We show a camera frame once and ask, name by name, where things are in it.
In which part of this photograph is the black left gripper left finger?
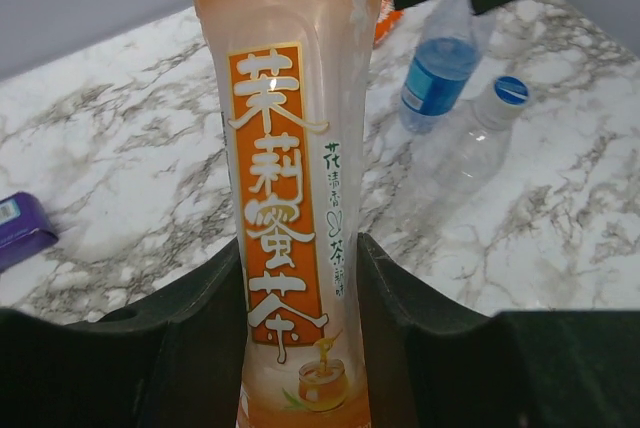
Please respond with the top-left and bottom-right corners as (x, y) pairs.
(1, 242), (247, 427)

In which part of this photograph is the orange drink bottle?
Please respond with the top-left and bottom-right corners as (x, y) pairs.
(194, 0), (382, 427)

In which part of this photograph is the clear bottle blue label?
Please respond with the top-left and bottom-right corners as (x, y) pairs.
(399, 0), (496, 133)

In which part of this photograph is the blue white bottle cap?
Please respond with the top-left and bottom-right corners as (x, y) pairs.
(493, 76), (531, 106)

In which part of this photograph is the purple white box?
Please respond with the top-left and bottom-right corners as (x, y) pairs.
(0, 192), (59, 273)

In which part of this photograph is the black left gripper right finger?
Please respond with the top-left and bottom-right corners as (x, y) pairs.
(357, 234), (639, 427)

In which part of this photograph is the orange razor box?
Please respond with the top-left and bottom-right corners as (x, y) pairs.
(374, 0), (403, 47)

